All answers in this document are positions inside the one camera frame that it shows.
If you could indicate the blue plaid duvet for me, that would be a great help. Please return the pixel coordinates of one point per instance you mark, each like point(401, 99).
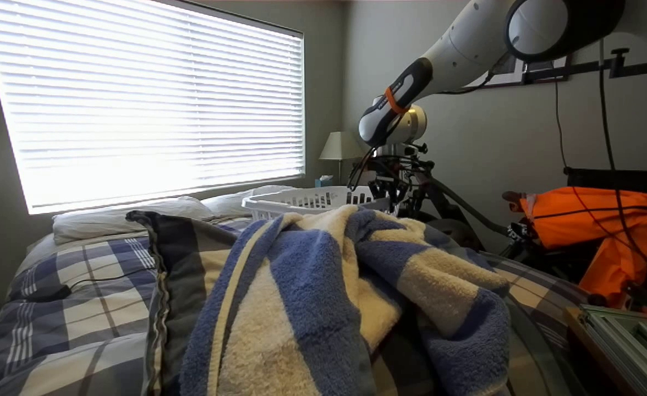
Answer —
point(82, 315)

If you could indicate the white pillow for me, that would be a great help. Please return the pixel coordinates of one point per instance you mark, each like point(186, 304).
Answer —
point(237, 198)
point(111, 218)

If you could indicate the black wall rail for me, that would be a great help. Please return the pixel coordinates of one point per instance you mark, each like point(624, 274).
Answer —
point(594, 67)

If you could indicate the orange fabric bag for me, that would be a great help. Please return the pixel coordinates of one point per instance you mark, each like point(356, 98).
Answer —
point(594, 220)

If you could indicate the blue cream striped towel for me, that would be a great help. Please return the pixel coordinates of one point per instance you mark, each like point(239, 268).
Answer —
point(325, 308)

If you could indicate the black flat case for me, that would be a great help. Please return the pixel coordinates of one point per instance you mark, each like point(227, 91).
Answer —
point(624, 180)

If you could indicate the table lamp cream shade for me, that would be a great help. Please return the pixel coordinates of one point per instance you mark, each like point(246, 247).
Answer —
point(336, 147)

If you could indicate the white window blind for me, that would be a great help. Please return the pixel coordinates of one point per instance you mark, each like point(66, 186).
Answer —
point(154, 102)

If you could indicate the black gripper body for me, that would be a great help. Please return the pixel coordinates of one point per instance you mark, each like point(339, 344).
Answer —
point(401, 172)

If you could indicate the dark plaid pillow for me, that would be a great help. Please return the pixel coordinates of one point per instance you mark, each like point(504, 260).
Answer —
point(184, 279)

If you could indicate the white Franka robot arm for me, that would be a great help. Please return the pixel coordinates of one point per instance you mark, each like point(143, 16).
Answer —
point(469, 51)

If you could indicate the white plastic washing basket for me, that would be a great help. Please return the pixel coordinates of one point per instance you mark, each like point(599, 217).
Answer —
point(293, 198)

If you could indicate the black tripod stand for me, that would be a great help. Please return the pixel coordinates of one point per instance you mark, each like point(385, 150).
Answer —
point(457, 210)

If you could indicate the framed wall picture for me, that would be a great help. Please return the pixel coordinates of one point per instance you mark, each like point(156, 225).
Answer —
point(509, 72)

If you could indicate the grey metal frame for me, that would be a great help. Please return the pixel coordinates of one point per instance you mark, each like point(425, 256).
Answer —
point(633, 344)

